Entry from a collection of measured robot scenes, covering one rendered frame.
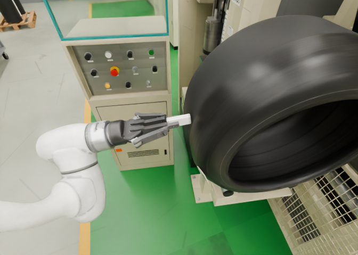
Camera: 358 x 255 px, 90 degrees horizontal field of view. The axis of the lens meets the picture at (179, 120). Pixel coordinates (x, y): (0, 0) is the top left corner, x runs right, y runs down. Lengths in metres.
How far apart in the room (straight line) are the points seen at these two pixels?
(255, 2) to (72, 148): 0.71
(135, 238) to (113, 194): 0.43
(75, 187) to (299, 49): 0.62
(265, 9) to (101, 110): 1.08
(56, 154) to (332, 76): 0.66
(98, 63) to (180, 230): 1.36
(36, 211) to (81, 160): 0.14
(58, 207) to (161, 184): 1.32
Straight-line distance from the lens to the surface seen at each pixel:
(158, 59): 1.14
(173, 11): 3.83
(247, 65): 0.45
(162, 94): 1.23
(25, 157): 2.54
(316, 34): 0.52
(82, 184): 0.58
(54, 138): 0.60
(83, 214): 0.63
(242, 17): 0.73
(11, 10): 6.65
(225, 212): 1.76
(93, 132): 0.55
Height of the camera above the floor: 1.63
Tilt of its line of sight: 45 degrees down
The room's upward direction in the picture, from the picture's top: straight up
